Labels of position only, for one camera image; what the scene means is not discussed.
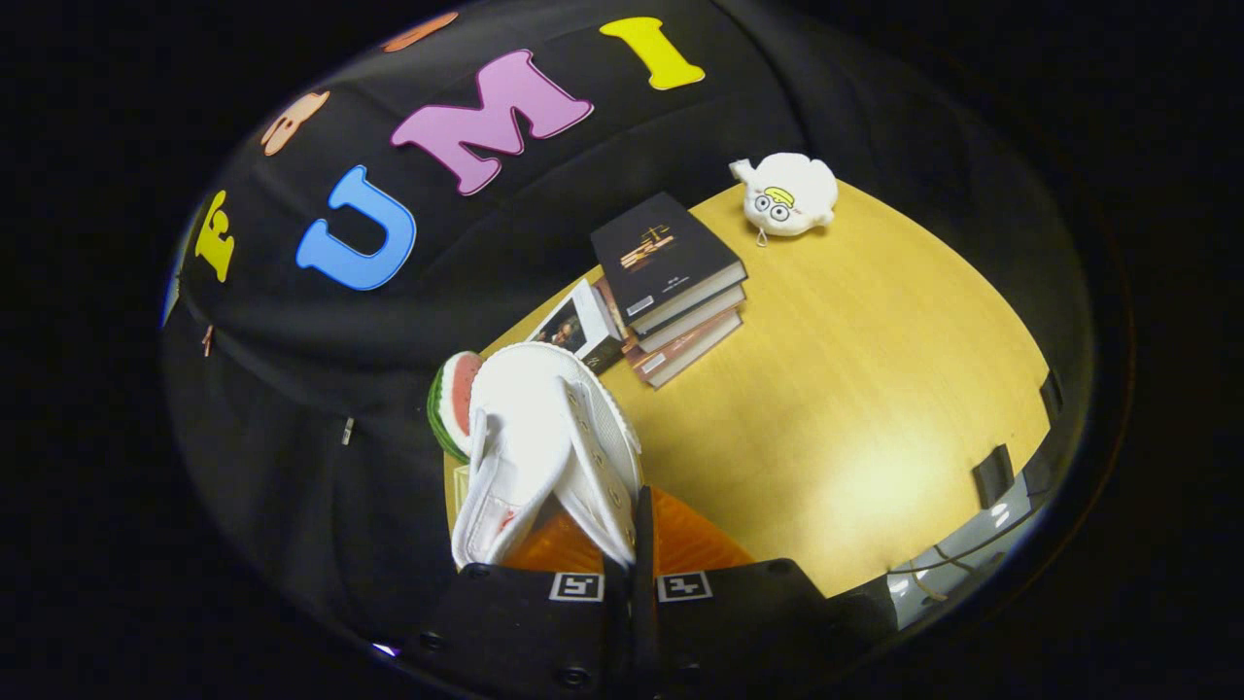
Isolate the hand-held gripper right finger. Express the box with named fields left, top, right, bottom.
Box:
left=632, top=486, right=851, bottom=700

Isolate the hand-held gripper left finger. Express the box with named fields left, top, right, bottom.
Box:
left=403, top=507, right=631, bottom=700

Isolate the white canvas shoe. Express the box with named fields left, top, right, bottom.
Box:
left=451, top=342, right=644, bottom=571

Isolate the watermelon slice toy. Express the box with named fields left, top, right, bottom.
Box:
left=428, top=351, right=484, bottom=464

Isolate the brown cover book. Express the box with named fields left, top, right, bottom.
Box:
left=595, top=277, right=745, bottom=391

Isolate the small black block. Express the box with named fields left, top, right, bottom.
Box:
left=974, top=444, right=1018, bottom=509

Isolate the white portrait cover book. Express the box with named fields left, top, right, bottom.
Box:
left=528, top=280, right=629, bottom=376

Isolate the thin dark book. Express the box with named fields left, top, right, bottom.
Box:
left=630, top=285, right=748, bottom=354

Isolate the black hardcover book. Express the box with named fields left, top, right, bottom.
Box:
left=590, top=192, right=748, bottom=335

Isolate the white plush toy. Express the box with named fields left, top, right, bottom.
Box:
left=729, top=153, right=840, bottom=247

